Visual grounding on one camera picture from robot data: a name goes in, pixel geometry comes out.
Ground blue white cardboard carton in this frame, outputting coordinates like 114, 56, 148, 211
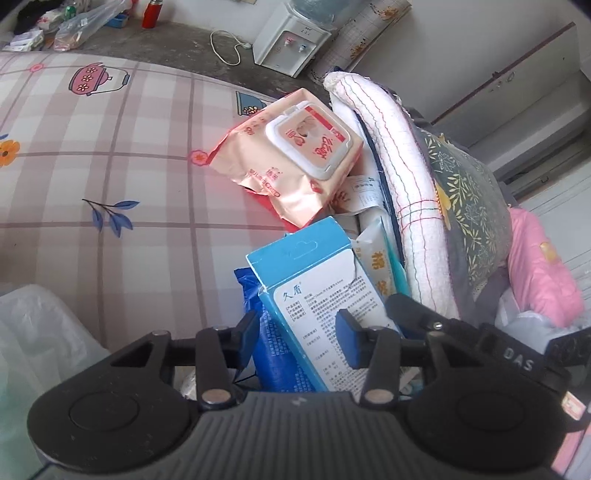
245, 216, 402, 393

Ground small white labelled packet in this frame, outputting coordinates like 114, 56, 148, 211
332, 174, 393, 215

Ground pink quilt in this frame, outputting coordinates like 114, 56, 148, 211
505, 205, 587, 328

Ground grey floral pillow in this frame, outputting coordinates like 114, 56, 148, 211
402, 108, 513, 319

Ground red thermos flask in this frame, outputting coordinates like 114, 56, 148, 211
141, 0, 162, 29

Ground pink wet wipes pack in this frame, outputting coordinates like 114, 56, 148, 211
203, 88, 365, 229

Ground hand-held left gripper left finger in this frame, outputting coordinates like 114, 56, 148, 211
108, 310, 262, 411

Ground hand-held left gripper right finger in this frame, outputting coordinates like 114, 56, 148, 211
336, 308, 481, 409

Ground white crumpled bag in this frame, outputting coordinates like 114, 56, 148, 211
494, 288, 578, 344

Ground clear plastic bag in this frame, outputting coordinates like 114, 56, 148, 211
53, 0, 134, 51

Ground white water dispenser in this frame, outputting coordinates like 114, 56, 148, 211
253, 4, 331, 79

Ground blue textured packet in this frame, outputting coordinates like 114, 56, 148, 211
233, 268, 296, 393

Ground white paper packets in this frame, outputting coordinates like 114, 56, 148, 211
9, 30, 44, 51

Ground white green plastic bag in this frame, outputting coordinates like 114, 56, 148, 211
0, 284, 112, 480

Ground white power cable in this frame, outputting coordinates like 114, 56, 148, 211
210, 30, 254, 68

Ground white folded sheet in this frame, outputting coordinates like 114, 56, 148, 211
330, 95, 407, 296

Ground floral patterned roll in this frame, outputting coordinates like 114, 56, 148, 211
307, 0, 414, 86

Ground white wardrobe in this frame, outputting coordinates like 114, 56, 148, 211
429, 21, 591, 305

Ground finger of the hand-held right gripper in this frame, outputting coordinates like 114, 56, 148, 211
386, 293, 483, 342

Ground checked printed bed sheet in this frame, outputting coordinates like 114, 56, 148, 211
0, 51, 333, 352

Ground white towel coloured stitching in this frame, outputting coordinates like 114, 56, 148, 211
323, 71, 462, 319

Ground dark clothes pile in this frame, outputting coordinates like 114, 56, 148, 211
14, 0, 65, 35

